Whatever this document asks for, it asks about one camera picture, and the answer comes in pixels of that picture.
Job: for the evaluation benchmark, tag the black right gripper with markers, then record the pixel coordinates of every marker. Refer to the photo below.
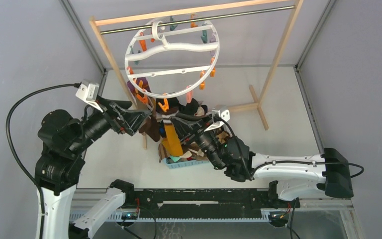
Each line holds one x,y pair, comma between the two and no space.
182,127

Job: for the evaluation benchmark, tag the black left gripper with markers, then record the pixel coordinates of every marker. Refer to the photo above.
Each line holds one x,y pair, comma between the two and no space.
130,121

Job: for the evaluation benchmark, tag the orange clothespin clip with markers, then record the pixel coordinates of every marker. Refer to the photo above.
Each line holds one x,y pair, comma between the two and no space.
163,104
143,98

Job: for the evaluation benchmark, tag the mustard yellow brown sock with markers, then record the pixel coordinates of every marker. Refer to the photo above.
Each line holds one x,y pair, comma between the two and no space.
171,143

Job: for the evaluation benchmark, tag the tan brown sock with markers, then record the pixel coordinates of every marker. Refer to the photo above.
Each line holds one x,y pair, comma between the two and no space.
151,125

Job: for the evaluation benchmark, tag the purple striped sock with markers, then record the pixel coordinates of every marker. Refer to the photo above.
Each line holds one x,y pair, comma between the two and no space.
142,82

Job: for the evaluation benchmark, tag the white round clip hanger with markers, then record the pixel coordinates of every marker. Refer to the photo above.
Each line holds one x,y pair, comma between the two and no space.
173,53

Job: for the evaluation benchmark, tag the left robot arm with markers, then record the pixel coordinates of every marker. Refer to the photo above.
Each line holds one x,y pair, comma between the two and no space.
57,171

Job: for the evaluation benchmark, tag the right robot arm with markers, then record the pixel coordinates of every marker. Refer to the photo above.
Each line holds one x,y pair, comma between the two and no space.
290,177

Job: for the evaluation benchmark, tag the pile of mixed socks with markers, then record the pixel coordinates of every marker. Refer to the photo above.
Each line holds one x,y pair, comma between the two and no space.
210,150

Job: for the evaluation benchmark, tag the teal clothespin clip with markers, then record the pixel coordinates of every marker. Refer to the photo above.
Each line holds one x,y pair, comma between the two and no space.
204,36

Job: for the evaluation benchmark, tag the light blue sock basket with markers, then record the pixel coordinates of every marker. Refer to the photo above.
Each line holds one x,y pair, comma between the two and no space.
180,164

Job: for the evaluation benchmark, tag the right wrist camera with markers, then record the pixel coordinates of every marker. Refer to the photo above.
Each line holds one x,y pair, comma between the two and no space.
220,115

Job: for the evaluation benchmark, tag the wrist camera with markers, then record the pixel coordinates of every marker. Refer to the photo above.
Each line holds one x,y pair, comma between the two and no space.
220,115
88,93

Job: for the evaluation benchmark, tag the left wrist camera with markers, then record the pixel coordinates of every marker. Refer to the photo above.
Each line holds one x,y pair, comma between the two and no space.
88,93

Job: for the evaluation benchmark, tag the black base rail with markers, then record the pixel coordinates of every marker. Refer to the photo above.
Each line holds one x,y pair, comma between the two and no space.
202,204

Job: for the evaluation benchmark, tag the wooden clothes rack frame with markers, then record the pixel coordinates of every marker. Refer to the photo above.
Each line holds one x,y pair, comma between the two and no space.
182,14

